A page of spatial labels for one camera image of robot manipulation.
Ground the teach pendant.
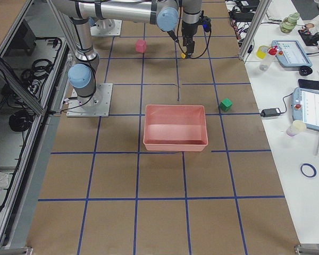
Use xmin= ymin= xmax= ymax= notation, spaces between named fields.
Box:
xmin=291 ymin=88 xmax=319 ymax=131
xmin=271 ymin=40 xmax=313 ymax=67

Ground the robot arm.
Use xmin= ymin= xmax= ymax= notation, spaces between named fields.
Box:
xmin=48 ymin=1 xmax=211 ymax=108

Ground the small black power adapter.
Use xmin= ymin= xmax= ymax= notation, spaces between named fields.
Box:
xmin=260 ymin=108 xmax=282 ymax=117

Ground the green foam cube near bin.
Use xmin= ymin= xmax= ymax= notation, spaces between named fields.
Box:
xmin=219 ymin=98 xmax=233 ymax=112

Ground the blue tape ring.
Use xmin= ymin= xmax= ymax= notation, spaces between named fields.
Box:
xmin=300 ymin=163 xmax=317 ymax=179

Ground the clear squeeze bottle red cap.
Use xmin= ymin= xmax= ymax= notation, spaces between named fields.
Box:
xmin=259 ymin=45 xmax=279 ymax=71

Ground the black smartphone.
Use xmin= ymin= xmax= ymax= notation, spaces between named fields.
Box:
xmin=298 ymin=79 xmax=319 ymax=90

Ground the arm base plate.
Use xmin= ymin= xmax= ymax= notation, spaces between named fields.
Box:
xmin=66 ymin=83 xmax=113 ymax=118
xmin=90 ymin=19 xmax=122 ymax=37

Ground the white paper cup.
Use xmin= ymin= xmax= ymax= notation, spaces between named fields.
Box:
xmin=286 ymin=120 xmax=307 ymax=137

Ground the teach pendant far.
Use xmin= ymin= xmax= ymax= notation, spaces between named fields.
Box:
xmin=271 ymin=40 xmax=313 ymax=67

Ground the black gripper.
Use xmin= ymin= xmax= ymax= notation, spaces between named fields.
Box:
xmin=181 ymin=14 xmax=212 ymax=57

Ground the aluminium frame post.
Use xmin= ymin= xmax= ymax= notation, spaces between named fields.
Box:
xmin=238 ymin=0 xmax=271 ymax=60

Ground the pink foam cube centre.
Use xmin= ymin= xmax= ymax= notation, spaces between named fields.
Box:
xmin=135 ymin=39 xmax=147 ymax=53

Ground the teach pendant near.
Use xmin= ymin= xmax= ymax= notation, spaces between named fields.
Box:
xmin=291 ymin=88 xmax=319 ymax=131

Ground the pink plastic bin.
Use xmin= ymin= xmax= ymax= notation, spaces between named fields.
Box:
xmin=143 ymin=105 xmax=208 ymax=152

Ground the yellow tape roll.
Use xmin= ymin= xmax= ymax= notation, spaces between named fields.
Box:
xmin=256 ymin=45 xmax=271 ymax=60

